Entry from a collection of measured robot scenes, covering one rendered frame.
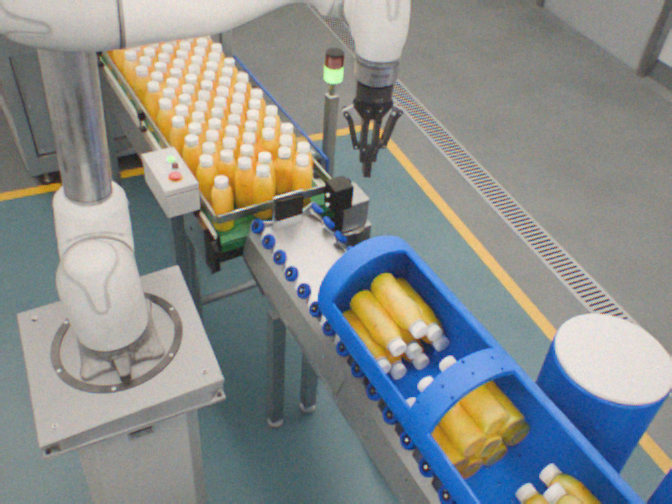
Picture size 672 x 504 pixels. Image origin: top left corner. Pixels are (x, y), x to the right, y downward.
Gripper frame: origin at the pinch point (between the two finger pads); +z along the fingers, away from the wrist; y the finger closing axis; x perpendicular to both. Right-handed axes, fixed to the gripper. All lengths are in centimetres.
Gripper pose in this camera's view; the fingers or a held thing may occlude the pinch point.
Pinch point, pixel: (367, 160)
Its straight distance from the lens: 158.0
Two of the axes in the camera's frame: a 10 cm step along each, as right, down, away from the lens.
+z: -0.6, 7.3, 6.8
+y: 9.9, -0.5, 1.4
